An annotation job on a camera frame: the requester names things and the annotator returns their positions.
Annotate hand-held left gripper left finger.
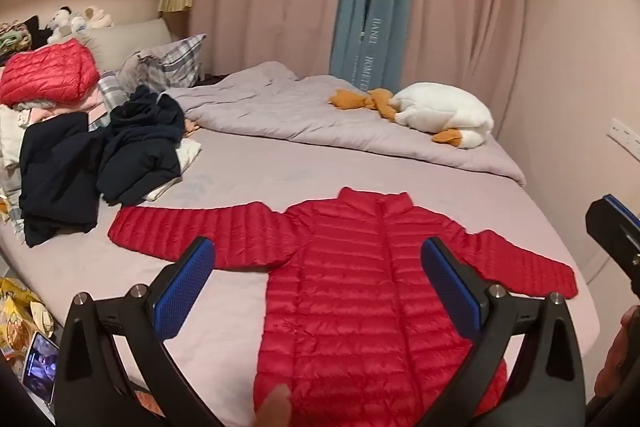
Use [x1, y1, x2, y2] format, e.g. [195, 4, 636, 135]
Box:
[52, 236, 236, 427]

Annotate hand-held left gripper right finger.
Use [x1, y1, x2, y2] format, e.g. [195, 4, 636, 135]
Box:
[417, 237, 587, 427]

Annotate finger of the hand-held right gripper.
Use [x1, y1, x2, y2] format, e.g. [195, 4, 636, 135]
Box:
[585, 193, 640, 299]

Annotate red down jacket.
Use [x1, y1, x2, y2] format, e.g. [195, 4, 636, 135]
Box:
[107, 187, 578, 427]
[0, 38, 101, 106]

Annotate white clothes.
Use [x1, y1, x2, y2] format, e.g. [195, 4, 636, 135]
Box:
[0, 104, 28, 168]

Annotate person's right hand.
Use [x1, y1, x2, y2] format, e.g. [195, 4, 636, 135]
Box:
[594, 304, 640, 400]

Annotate bed with pink-grey sheet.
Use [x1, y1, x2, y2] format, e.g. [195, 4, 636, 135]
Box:
[0, 62, 601, 427]

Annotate white cloth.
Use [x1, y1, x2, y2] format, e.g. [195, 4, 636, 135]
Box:
[145, 139, 203, 202]

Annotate smartphone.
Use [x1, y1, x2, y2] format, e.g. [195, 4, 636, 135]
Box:
[22, 331, 61, 407]

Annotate yellow snack bag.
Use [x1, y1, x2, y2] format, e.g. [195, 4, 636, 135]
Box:
[0, 278, 55, 360]

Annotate flat navy garment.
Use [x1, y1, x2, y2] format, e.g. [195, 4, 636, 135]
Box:
[19, 111, 108, 249]

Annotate white goose plush toy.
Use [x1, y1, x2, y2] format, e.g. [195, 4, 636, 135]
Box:
[327, 82, 496, 151]

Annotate small plaid cloth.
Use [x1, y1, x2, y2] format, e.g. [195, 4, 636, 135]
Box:
[97, 72, 131, 118]

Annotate pink garment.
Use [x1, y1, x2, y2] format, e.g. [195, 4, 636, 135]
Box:
[15, 84, 110, 130]

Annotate grey quilt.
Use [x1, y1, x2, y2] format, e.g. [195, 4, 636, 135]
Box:
[160, 61, 527, 186]

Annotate grey plaid pillow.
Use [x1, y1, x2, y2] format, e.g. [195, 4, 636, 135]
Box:
[117, 33, 208, 95]

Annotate beige headboard cushion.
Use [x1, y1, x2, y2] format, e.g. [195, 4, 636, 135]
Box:
[75, 18, 173, 72]

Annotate folded red down jacket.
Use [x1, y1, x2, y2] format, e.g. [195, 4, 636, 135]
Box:
[0, 38, 101, 106]

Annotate white teddy bear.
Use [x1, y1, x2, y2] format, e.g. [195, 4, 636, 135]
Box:
[46, 6, 76, 44]

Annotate floral patterned cloth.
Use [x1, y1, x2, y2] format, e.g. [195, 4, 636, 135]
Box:
[0, 21, 33, 65]

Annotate white wall socket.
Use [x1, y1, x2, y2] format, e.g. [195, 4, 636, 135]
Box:
[607, 117, 640, 160]

